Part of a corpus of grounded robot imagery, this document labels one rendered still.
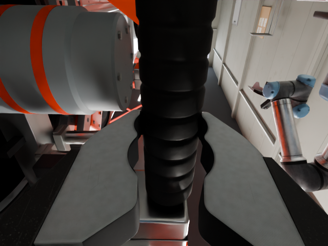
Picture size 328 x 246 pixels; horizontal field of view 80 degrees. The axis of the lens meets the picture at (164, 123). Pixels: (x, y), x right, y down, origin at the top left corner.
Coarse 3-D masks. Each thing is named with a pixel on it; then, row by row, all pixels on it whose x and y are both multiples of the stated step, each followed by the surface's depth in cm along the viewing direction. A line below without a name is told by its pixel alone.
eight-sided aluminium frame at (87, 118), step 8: (48, 0) 43; (56, 0) 43; (72, 0) 43; (80, 0) 46; (64, 120) 49; (72, 120) 52; (80, 120) 49; (88, 120) 52; (72, 128) 52; (80, 128) 49; (88, 128) 52; (72, 144) 48; (80, 144) 48; (24, 192) 37
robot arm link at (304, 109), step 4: (292, 100) 93; (292, 104) 93; (296, 104) 92; (300, 104) 91; (304, 104) 91; (292, 108) 93; (296, 108) 91; (300, 108) 90; (304, 108) 90; (308, 108) 91; (296, 112) 91; (300, 112) 91; (304, 112) 92; (308, 112) 92; (296, 116) 93; (300, 116) 93; (304, 116) 93
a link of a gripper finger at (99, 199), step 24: (120, 120) 10; (96, 144) 9; (120, 144) 9; (72, 168) 7; (96, 168) 7; (120, 168) 7; (72, 192) 6; (96, 192) 7; (120, 192) 7; (48, 216) 6; (72, 216) 6; (96, 216) 6; (120, 216) 6; (48, 240) 5; (72, 240) 5; (96, 240) 6; (120, 240) 6
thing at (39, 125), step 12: (0, 120) 30; (12, 120) 30; (24, 120) 30; (36, 120) 32; (48, 120) 35; (12, 132) 31; (24, 132) 31; (36, 132) 32; (48, 132) 35; (24, 144) 32; (36, 144) 32; (24, 156) 34; (24, 168) 35; (36, 180) 37
